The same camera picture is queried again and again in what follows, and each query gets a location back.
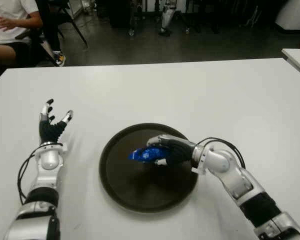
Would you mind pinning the black wheeled stand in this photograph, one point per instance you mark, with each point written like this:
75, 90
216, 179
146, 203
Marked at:
187, 30

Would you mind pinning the round brown tray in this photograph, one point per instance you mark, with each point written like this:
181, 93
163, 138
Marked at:
130, 190

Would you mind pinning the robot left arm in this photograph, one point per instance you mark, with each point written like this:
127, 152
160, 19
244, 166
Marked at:
48, 160

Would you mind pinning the black equipment cart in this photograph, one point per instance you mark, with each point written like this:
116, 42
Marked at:
120, 15

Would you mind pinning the standing person dark trousers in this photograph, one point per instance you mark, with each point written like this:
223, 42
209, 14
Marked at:
52, 30

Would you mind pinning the white side table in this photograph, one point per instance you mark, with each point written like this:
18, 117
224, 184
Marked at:
298, 58

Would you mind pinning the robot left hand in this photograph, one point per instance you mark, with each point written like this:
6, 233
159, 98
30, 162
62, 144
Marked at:
48, 130

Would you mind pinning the white cabinet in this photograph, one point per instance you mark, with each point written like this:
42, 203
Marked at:
293, 15

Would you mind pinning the blue Oreo packet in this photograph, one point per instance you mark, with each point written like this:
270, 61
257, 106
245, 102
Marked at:
145, 155

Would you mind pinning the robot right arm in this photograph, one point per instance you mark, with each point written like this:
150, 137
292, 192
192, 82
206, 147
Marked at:
225, 162

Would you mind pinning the black chair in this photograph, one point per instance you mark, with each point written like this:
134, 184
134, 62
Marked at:
65, 15

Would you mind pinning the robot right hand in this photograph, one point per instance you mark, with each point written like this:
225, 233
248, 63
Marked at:
180, 151

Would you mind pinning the seated person white shirt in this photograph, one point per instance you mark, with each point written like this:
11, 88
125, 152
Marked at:
7, 22

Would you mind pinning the folded silver frame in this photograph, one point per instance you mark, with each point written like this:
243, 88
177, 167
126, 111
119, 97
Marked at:
252, 17

